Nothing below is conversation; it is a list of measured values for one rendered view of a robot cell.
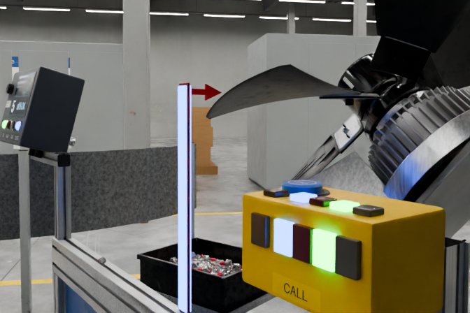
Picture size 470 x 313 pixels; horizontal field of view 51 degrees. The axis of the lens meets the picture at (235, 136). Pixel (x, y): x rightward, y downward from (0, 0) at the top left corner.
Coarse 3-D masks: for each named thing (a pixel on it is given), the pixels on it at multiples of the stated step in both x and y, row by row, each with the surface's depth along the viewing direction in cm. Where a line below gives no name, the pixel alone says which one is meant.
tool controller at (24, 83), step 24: (24, 72) 123; (48, 72) 113; (24, 96) 116; (48, 96) 113; (72, 96) 116; (24, 120) 111; (48, 120) 113; (72, 120) 116; (24, 144) 110; (48, 144) 113; (72, 144) 120
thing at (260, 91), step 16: (288, 64) 68; (256, 80) 72; (272, 80) 73; (288, 80) 73; (304, 80) 73; (320, 80) 74; (224, 96) 77; (240, 96) 79; (256, 96) 81; (272, 96) 83; (288, 96) 86; (304, 96) 88; (208, 112) 83; (224, 112) 86
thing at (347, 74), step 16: (352, 64) 94; (368, 64) 93; (352, 80) 93; (368, 80) 91; (384, 80) 90; (400, 80) 91; (384, 96) 90; (400, 96) 86; (368, 112) 93; (384, 112) 87; (368, 128) 90
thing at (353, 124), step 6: (354, 114) 101; (348, 120) 101; (354, 120) 99; (342, 126) 102; (348, 126) 99; (354, 126) 97; (360, 126) 94; (336, 132) 103; (342, 132) 100; (348, 132) 97; (354, 132) 95; (336, 138) 100; (342, 138) 98; (348, 138) 95; (342, 144) 96
